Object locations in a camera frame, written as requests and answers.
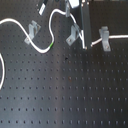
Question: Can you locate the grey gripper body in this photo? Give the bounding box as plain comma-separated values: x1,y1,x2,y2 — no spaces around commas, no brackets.
69,0,80,8

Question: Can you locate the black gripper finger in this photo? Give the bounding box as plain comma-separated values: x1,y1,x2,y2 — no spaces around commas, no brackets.
80,0,92,50

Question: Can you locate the white cable with green band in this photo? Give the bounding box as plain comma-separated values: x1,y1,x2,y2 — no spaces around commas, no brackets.
0,8,81,91

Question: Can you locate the middle metal cable clip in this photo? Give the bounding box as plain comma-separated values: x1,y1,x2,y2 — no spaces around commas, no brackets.
66,25,79,46

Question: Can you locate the metal cable clip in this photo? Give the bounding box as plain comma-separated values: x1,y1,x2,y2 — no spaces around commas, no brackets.
24,20,41,44
99,26,111,52
66,25,79,46

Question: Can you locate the white tag on black cable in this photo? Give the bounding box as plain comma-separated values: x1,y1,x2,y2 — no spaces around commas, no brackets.
38,0,48,15

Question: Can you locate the right metal cable clip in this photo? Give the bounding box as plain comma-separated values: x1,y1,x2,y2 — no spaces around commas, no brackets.
99,26,111,52

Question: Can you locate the left metal cable clip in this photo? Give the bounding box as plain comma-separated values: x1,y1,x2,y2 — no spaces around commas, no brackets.
24,20,41,44

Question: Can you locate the white cable at right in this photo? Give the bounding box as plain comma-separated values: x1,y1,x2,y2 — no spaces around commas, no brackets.
90,34,128,46

